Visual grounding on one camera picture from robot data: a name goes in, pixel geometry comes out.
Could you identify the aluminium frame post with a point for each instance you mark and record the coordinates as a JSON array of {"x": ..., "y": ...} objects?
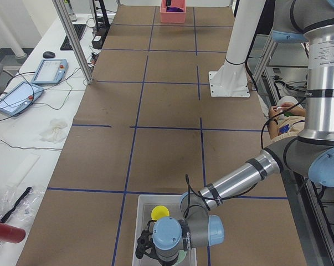
[{"x": 73, "y": 38}]

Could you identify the teach pendant near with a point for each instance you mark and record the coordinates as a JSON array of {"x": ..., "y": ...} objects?
[{"x": 19, "y": 99}]

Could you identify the clear plastic bag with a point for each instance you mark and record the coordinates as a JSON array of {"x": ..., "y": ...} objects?
[{"x": 19, "y": 205}]

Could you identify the seated person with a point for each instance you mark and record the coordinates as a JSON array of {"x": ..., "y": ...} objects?
[{"x": 288, "y": 124}]

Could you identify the yellow plastic cup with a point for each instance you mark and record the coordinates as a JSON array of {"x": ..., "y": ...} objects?
[{"x": 159, "y": 212}]

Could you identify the black computer mouse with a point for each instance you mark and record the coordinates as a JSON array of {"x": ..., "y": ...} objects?
[{"x": 48, "y": 55}]

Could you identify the crumpled white tissue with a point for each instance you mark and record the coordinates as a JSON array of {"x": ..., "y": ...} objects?
[{"x": 55, "y": 132}]

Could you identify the red cylinder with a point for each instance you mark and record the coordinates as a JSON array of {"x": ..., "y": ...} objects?
[{"x": 11, "y": 234}]

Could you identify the mint green bowl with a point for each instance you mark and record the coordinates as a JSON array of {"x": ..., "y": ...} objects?
[{"x": 181, "y": 256}]

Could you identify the teach pendant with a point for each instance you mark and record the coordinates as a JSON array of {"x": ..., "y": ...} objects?
[
  {"x": 19, "y": 99},
  {"x": 50, "y": 72}
]

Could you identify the translucent plastic box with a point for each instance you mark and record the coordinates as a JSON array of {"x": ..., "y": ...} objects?
[{"x": 146, "y": 203}]

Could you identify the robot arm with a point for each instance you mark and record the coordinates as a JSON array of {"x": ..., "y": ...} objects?
[{"x": 310, "y": 153}]

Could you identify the purple cloth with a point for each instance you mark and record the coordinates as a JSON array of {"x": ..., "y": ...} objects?
[{"x": 174, "y": 9}]

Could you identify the pink plastic bin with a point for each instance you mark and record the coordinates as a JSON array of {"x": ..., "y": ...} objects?
[{"x": 171, "y": 17}]

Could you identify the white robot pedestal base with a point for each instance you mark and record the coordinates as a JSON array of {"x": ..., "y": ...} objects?
[{"x": 230, "y": 80}]

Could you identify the white flat strip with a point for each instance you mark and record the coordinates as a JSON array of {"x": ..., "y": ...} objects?
[{"x": 22, "y": 170}]

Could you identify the teach pendant far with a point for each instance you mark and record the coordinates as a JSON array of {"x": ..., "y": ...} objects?
[{"x": 50, "y": 72}]

